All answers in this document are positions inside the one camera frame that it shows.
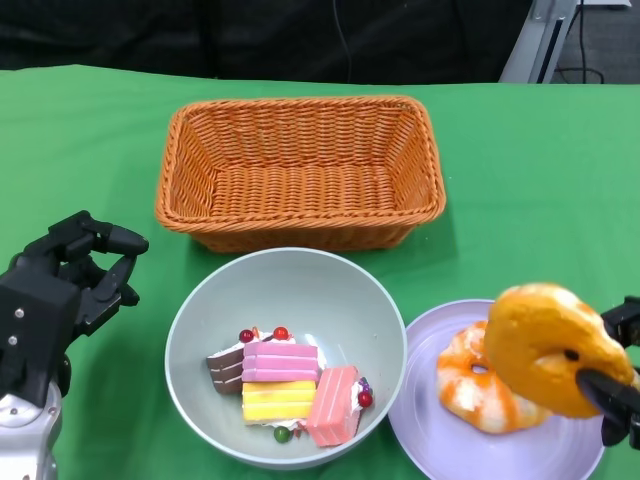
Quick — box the orange wicker basket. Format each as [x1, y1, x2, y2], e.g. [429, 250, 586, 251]
[154, 95, 448, 253]

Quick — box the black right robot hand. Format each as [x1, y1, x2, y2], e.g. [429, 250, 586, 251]
[574, 295, 640, 448]

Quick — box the brown chocolate cake slice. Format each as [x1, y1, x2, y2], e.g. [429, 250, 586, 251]
[206, 325, 296, 396]

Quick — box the lavender plate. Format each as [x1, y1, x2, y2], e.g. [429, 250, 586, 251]
[387, 298, 606, 480]

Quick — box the salmon pink cake slice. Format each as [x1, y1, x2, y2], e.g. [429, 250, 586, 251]
[305, 364, 375, 448]

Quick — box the grey metal frame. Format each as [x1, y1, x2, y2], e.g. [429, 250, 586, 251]
[498, 0, 631, 85]

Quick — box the orange white twisted bread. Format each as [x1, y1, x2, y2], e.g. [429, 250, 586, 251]
[437, 319, 554, 435]
[483, 283, 640, 420]

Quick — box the yellow cake slice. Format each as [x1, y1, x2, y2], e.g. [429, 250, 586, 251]
[242, 380, 316, 444]

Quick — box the green tablecloth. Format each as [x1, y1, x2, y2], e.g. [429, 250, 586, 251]
[0, 63, 640, 480]

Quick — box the magenta pink cake slice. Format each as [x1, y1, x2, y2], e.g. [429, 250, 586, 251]
[241, 341, 320, 384]

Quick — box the thin black hanging cable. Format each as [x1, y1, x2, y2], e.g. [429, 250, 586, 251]
[331, 0, 353, 83]

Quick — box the pale green bowl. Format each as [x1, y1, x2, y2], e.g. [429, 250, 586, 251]
[164, 247, 407, 470]

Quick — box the black floor cable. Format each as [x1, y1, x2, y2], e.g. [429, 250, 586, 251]
[554, 0, 606, 85]

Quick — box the black backdrop cloth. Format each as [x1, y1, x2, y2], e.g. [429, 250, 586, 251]
[0, 0, 531, 85]

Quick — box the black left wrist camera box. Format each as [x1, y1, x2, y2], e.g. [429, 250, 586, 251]
[0, 268, 82, 412]

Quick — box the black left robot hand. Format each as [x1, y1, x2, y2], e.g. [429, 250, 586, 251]
[8, 209, 150, 341]

